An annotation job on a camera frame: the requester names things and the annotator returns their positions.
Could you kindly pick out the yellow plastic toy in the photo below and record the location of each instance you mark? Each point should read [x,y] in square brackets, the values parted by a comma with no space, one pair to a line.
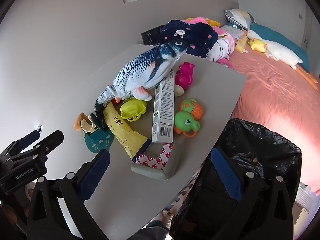
[131,108]

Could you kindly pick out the grey foam corner guard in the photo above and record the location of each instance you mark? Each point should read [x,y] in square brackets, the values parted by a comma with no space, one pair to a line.
[150,172]

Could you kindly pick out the yellow cloth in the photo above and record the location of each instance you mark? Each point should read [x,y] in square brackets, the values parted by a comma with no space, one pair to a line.
[213,23]

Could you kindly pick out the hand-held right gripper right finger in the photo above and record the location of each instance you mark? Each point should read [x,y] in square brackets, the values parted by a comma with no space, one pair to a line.
[225,172]

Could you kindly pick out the light blue pillow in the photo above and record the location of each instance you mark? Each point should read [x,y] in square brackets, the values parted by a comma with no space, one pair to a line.
[233,31]

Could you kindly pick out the blue fish plush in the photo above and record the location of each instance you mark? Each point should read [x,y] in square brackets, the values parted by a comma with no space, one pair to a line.
[145,67]

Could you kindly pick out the yellow corn plush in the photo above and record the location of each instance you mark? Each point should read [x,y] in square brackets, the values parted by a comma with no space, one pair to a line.
[241,43]

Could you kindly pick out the long white cardboard box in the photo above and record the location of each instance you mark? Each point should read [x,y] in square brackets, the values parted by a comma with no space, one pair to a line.
[162,115]

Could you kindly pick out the patchwork pillow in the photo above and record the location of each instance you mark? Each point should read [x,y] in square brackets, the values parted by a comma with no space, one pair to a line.
[237,16]

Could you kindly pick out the yellow packet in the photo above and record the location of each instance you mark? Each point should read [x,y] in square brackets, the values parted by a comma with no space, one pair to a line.
[120,130]

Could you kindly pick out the bed with pink sheet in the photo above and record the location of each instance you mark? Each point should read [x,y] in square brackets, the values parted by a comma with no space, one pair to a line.
[270,92]

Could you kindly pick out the white goose plush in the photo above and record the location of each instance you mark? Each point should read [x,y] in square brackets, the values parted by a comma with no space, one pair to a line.
[280,50]

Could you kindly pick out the pink plastic toy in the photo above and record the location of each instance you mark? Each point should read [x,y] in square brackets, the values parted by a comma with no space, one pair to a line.
[183,76]

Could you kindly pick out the foam puzzle floor mat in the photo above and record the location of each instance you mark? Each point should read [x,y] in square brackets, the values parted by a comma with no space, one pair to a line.
[303,210]

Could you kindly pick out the person's leg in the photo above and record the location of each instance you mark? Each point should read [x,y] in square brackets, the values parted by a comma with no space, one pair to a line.
[152,231]

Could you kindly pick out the teal pillow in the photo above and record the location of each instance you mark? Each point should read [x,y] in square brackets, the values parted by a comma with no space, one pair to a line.
[275,35]

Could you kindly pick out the navy printed blanket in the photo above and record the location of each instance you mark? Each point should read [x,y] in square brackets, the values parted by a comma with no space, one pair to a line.
[190,37]

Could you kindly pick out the teal spotted toy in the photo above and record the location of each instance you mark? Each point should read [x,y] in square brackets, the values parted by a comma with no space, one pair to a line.
[98,141]

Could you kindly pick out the pink printed blanket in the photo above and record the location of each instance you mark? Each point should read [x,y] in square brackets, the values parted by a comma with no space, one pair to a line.
[222,47]

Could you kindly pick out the black wall socket panel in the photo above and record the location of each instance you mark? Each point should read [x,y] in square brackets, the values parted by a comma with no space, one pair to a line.
[150,36]

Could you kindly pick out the pink patterned cloth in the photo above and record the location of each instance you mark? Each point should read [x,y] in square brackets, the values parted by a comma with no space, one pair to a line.
[225,62]

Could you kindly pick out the white plastic toy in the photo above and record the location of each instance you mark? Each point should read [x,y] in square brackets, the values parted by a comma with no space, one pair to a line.
[178,91]

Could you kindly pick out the pink fluffy cloth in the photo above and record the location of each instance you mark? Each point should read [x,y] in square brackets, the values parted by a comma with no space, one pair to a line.
[198,20]

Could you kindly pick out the green and orange toy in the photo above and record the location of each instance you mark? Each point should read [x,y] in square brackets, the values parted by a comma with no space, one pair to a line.
[186,122]

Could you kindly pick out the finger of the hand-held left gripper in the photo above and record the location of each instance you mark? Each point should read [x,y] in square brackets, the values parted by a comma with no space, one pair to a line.
[28,137]
[53,138]

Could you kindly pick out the person's left hand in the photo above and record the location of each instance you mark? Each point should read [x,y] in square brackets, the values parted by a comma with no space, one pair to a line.
[10,214]

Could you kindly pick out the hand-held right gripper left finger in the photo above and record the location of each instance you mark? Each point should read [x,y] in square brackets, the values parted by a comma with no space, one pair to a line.
[96,172]

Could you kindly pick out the yellow duck plush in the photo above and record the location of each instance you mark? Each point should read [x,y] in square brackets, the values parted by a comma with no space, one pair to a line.
[258,45]

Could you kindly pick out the black trash bag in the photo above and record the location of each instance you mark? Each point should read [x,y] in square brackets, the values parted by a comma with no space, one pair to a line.
[262,142]

